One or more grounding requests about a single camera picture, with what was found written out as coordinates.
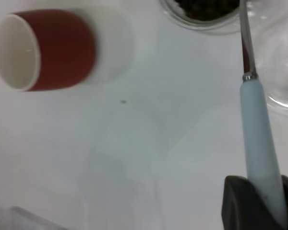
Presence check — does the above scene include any small clear glass dish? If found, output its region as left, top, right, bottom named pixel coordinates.
left=253, top=9, right=288, bottom=110

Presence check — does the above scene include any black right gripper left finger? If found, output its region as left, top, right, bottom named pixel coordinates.
left=220, top=175, right=285, bottom=230

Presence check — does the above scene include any dark coffee beans pile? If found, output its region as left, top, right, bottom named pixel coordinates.
left=175, top=0, right=240, bottom=22

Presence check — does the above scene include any red ceramic mug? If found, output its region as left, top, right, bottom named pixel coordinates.
left=0, top=9, right=98, bottom=92

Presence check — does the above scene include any clear glass cup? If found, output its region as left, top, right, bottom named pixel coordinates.
left=159, top=0, right=255, bottom=36

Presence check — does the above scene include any spoon with light blue handle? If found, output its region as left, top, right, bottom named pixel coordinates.
left=239, top=0, right=288, bottom=227

